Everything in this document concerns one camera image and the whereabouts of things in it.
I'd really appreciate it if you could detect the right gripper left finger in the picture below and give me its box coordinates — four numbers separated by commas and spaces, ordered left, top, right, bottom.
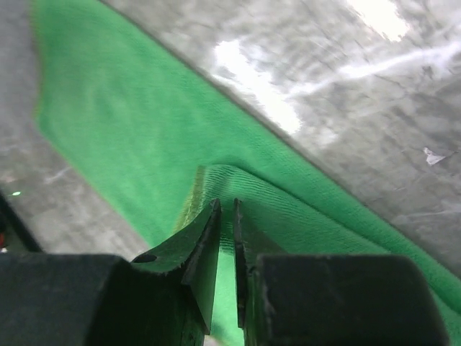
133, 199, 221, 334

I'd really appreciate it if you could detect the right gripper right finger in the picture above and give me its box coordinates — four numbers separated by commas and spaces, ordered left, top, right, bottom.
233, 198, 285, 329

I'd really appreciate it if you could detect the green towel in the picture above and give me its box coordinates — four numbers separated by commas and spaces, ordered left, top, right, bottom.
31, 1, 460, 345

